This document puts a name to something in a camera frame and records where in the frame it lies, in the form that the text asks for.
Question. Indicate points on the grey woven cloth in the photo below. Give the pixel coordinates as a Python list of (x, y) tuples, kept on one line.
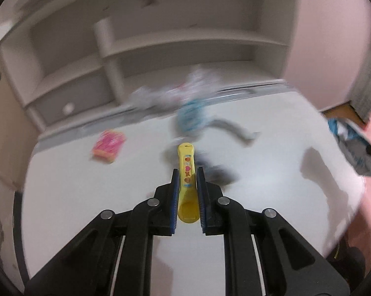
[(368, 86)]

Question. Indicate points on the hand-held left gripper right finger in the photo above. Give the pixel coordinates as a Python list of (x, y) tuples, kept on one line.
[(201, 203)]

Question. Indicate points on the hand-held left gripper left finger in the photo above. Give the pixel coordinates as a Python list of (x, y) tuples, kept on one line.
[(174, 203)]

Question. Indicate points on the cream door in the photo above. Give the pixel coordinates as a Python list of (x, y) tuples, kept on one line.
[(7, 123)]

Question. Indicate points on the pink snack packet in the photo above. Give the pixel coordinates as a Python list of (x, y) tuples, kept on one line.
[(108, 145)]

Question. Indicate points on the grey drawer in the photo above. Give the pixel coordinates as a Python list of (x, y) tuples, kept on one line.
[(90, 98)]

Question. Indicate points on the crumpled patterned paper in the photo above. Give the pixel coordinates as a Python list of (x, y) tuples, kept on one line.
[(201, 80)]

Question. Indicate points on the white desk shelf unit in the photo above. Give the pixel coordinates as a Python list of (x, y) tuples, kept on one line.
[(173, 15)]

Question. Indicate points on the white crumpled tissue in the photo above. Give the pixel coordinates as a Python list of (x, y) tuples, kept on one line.
[(148, 98)]

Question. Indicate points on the yellow plastic toy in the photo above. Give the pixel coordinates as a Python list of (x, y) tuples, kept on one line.
[(187, 166)]

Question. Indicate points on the blue white foil wrapper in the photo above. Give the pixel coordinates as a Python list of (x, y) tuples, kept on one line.
[(348, 141)]

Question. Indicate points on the white drawer knob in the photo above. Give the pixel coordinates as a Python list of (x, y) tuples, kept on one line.
[(68, 108)]

